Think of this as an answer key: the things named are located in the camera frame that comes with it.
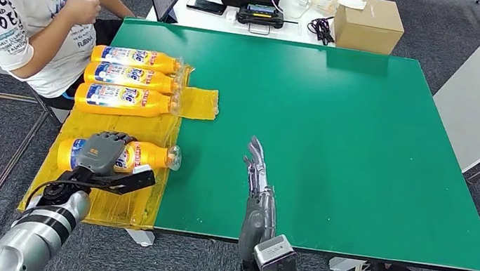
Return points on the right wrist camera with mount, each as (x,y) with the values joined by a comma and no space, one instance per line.
(274,259)

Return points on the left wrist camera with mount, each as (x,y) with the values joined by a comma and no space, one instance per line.
(130,180)

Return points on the white paper sheet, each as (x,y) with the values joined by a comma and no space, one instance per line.
(352,3)

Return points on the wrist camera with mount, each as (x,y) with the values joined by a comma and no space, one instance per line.
(130,180)
(274,259)

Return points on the orange detergent bottle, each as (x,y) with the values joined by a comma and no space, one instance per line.
(152,156)
(158,82)
(155,106)
(161,63)

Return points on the yellow taped cardboard mat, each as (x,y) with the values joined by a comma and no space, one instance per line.
(118,202)

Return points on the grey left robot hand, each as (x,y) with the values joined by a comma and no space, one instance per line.
(101,152)

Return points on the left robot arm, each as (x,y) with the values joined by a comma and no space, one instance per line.
(28,236)

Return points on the clear plastic bag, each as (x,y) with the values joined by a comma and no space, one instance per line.
(324,1)

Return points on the black smartphone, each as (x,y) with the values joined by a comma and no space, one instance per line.
(206,6)

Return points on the person's right forearm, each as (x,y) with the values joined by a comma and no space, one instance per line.
(46,46)

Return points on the white desk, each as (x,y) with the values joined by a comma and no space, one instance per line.
(200,20)

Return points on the brown cardboard box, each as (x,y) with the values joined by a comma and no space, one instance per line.
(368,26)

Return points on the black remote controller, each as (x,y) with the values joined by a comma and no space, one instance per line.
(260,16)

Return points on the person's right hand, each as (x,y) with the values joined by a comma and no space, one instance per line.
(81,9)

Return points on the white table foot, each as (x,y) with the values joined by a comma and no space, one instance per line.
(140,238)
(341,265)

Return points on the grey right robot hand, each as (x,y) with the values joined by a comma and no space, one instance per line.
(257,212)

